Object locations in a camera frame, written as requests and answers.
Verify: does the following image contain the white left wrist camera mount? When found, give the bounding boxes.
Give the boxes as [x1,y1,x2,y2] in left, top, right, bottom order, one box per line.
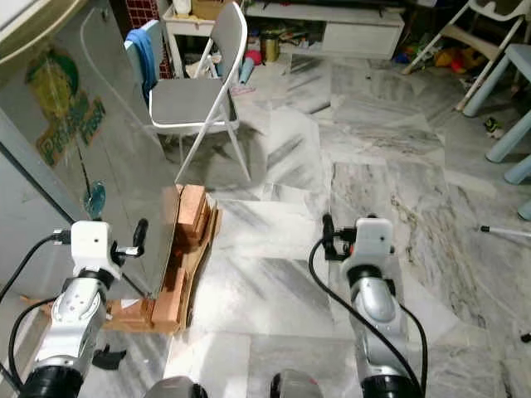
[71,221,122,284]

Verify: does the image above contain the grey left robot leg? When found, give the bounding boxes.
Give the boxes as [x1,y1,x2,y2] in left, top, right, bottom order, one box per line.
[145,376,210,398]

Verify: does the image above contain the grey right robot leg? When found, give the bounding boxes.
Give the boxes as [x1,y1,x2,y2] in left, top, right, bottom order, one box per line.
[270,371,324,398]

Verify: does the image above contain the white stick with black tip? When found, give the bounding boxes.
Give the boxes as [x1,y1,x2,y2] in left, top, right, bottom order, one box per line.
[480,224,531,243]

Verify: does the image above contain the yellow toy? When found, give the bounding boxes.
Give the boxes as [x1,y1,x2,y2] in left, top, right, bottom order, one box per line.
[434,46,484,72]

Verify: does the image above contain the gold metal can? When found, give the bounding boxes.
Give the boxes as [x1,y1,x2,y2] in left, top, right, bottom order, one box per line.
[261,35,281,61]

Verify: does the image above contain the small black plastic piece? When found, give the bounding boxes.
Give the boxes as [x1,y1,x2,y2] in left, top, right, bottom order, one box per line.
[91,348,128,371]

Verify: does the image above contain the small white table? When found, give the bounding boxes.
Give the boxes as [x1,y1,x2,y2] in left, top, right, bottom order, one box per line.
[162,12,217,80]

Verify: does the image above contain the fridge door with beige trim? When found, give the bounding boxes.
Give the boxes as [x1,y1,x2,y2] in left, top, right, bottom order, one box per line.
[0,0,185,301]

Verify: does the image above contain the white high chair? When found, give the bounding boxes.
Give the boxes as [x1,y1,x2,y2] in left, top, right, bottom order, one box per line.
[402,0,531,113]

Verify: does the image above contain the small floor toy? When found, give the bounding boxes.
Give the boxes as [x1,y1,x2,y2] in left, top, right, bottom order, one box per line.
[485,116,505,139]

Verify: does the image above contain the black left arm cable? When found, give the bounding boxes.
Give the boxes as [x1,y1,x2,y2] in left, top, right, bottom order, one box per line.
[0,235,71,395]

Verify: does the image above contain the red lattice crate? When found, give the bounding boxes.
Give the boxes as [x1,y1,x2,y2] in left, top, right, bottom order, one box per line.
[114,0,165,38]

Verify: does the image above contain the blue cloth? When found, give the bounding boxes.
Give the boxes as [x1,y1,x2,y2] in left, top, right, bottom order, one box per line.
[124,25,160,96]

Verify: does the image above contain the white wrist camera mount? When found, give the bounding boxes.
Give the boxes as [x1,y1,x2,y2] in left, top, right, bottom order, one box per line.
[350,216,394,279]
[71,221,122,284]

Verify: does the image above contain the light blue plastic table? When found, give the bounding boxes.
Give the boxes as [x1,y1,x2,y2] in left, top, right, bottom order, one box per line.
[460,43,531,221]

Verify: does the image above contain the tan cardboard box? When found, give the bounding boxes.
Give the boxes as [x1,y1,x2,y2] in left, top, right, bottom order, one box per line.
[191,0,227,20]

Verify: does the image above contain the red brick stack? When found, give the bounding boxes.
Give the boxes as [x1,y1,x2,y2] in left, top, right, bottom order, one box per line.
[108,249,185,332]
[178,184,211,251]

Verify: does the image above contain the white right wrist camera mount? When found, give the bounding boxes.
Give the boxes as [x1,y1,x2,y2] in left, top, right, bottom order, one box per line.
[350,216,394,279]

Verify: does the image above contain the white low cabinet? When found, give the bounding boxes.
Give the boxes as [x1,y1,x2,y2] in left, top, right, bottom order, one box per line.
[241,0,406,59]

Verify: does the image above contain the white folding chair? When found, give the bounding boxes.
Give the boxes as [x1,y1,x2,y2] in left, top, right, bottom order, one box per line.
[145,2,254,185]

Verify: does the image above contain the grey robot leg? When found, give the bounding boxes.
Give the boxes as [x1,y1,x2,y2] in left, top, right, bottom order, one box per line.
[145,376,210,398]
[270,371,324,398]

